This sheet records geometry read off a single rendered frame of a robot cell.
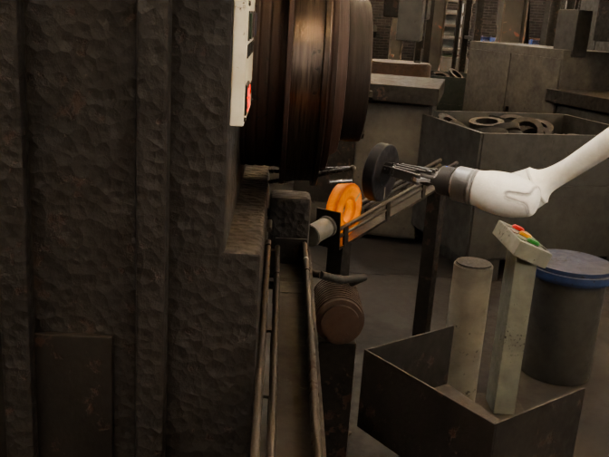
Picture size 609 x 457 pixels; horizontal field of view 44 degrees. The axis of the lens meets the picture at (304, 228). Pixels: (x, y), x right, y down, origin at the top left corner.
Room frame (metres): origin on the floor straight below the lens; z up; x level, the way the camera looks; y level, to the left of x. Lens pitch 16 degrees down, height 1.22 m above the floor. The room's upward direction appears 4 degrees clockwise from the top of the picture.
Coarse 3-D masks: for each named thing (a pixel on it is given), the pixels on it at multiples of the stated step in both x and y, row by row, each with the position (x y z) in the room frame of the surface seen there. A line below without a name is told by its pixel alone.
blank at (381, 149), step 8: (376, 144) 1.97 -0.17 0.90; (384, 144) 1.97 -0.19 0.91; (376, 152) 1.94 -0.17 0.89; (384, 152) 1.95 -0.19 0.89; (392, 152) 1.99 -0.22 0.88; (368, 160) 1.93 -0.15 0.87; (376, 160) 1.92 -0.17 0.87; (384, 160) 1.96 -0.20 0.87; (392, 160) 2.00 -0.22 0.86; (368, 168) 1.92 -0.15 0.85; (376, 168) 1.92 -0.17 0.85; (368, 176) 1.92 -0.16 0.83; (376, 176) 1.93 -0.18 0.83; (384, 176) 2.01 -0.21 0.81; (368, 184) 1.92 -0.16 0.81; (376, 184) 1.93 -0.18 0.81; (384, 184) 1.98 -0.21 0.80; (392, 184) 2.02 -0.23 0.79; (368, 192) 1.93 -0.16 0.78; (376, 192) 1.94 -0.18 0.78; (384, 192) 1.98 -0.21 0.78; (376, 200) 1.95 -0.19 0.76
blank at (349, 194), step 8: (344, 184) 2.03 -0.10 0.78; (352, 184) 2.04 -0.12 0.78; (336, 192) 2.00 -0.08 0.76; (344, 192) 2.01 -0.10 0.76; (352, 192) 2.04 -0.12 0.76; (360, 192) 2.09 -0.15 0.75; (328, 200) 1.99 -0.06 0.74; (336, 200) 1.98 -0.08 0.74; (344, 200) 2.01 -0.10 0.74; (352, 200) 2.06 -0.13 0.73; (360, 200) 2.09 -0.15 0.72; (328, 208) 1.98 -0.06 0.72; (336, 208) 1.98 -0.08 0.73; (352, 208) 2.07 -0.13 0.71; (360, 208) 2.09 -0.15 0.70; (344, 216) 2.07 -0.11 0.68; (352, 216) 2.06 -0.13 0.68; (352, 232) 2.06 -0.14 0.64
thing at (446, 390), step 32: (384, 352) 1.12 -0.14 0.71; (416, 352) 1.17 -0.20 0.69; (448, 352) 1.22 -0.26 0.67; (384, 384) 1.06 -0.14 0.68; (416, 384) 1.01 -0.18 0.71; (448, 384) 1.22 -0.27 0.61; (384, 416) 1.05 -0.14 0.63; (416, 416) 1.00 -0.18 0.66; (448, 416) 0.95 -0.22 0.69; (480, 416) 0.91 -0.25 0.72; (512, 416) 0.92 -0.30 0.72; (544, 416) 0.96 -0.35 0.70; (576, 416) 1.01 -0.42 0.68; (416, 448) 1.00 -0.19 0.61; (448, 448) 0.95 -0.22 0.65; (480, 448) 0.91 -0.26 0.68; (512, 448) 0.92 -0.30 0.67; (544, 448) 0.97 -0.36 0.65
